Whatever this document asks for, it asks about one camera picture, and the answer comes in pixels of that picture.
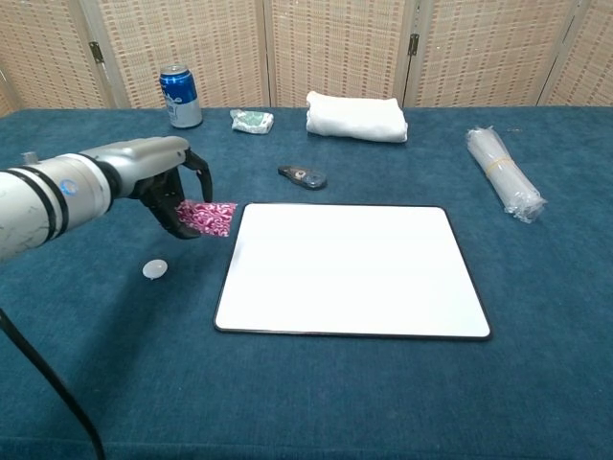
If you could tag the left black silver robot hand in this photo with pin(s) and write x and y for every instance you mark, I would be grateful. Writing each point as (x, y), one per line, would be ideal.
(139, 160)

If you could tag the pink patterned rectangular packet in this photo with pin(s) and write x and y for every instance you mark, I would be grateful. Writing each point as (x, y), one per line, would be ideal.
(213, 218)

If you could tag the white round cap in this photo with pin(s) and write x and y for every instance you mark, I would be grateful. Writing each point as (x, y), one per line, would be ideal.
(155, 269)

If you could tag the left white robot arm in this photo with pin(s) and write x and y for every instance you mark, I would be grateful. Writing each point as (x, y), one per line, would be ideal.
(38, 206)

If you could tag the white rectangular board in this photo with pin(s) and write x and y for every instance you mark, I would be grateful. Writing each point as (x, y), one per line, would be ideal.
(352, 270)

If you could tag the blue soda can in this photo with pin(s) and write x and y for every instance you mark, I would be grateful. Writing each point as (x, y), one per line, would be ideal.
(181, 98)

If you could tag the black screen hinge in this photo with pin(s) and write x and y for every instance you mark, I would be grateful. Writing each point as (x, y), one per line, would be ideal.
(97, 52)
(413, 44)

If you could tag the green white tissue packet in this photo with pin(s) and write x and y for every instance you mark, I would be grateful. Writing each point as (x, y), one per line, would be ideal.
(251, 122)

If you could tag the folded white towel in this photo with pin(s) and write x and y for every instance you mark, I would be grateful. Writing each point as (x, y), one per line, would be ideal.
(354, 117)

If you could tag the bamboo folding screen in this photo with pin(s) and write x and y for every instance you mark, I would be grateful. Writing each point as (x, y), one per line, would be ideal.
(335, 48)

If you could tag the dark blue tablecloth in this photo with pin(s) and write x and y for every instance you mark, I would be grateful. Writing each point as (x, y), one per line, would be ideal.
(335, 393)

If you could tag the rolled clear plastic bags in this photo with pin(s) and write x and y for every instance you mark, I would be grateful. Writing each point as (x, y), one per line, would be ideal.
(503, 172)

